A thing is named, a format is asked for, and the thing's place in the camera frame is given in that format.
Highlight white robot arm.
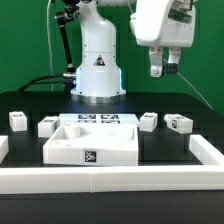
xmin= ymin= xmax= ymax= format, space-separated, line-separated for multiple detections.
xmin=66 ymin=0 xmax=196 ymax=103

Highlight white marker sheet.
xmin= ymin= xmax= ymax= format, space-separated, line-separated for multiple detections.
xmin=59 ymin=113 xmax=139 ymax=125

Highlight white square table top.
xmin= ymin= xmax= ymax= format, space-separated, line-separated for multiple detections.
xmin=43 ymin=122 xmax=138 ymax=166

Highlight white U-shaped fence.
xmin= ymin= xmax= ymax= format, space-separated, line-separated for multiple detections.
xmin=0 ymin=135 xmax=224 ymax=194

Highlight black cables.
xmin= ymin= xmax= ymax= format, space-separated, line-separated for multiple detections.
xmin=18 ymin=73 xmax=73 ymax=92

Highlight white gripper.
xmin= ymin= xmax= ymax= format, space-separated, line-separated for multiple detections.
xmin=130 ymin=0 xmax=196 ymax=78

